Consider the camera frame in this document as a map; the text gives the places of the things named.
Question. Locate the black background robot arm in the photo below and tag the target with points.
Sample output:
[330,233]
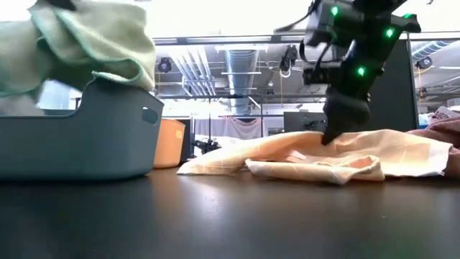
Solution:
[207,145]

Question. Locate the peach microfiber towel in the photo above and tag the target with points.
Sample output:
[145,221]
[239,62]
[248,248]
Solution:
[395,151]

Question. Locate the grey hanging cloth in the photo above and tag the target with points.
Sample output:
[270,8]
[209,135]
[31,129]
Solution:
[230,127]

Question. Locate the orange plastic basket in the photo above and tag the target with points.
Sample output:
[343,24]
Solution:
[169,144]

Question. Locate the black partition panel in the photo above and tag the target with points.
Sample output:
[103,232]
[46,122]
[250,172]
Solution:
[395,100]

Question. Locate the grey-blue plastic basket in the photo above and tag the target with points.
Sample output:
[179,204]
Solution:
[90,144]

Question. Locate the black overhead frame beam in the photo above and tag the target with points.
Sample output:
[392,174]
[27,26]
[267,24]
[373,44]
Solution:
[230,39]

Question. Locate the pink microfiber towel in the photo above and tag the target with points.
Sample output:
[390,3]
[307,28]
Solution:
[454,133]

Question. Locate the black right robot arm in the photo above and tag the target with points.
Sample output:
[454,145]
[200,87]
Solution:
[370,14]

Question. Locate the pale green microfiber towel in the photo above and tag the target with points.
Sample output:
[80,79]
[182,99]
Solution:
[108,32]

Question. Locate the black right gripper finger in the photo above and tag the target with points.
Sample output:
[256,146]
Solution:
[345,111]

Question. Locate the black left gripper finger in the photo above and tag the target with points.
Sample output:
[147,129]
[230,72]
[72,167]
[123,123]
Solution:
[61,3]

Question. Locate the white printed bag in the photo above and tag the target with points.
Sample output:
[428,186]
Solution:
[443,113]

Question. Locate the silver ventilation duct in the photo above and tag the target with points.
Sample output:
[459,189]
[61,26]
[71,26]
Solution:
[240,61]

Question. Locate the dark computer monitor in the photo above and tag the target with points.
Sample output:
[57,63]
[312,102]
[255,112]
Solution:
[302,121]

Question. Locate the black hanging ceiling camera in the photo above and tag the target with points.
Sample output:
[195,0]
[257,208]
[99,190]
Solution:
[289,57]
[164,65]
[424,63]

